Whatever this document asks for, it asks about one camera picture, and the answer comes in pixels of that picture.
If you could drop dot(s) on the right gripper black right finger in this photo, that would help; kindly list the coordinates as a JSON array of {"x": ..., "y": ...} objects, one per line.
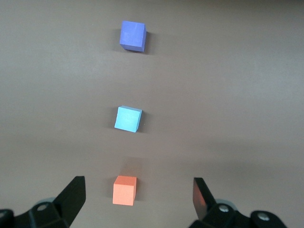
[{"x": 206, "y": 206}]

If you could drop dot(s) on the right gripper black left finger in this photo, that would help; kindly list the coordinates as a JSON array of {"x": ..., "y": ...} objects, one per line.
[{"x": 71, "y": 199}]

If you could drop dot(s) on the light blue foam block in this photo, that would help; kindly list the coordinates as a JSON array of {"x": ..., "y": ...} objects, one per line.
[{"x": 127, "y": 118}]

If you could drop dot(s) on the orange foam block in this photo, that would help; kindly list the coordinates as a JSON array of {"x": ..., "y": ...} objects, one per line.
[{"x": 123, "y": 193}]

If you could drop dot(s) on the purple foam block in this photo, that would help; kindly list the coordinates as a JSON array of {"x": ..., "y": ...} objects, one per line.
[{"x": 131, "y": 34}]

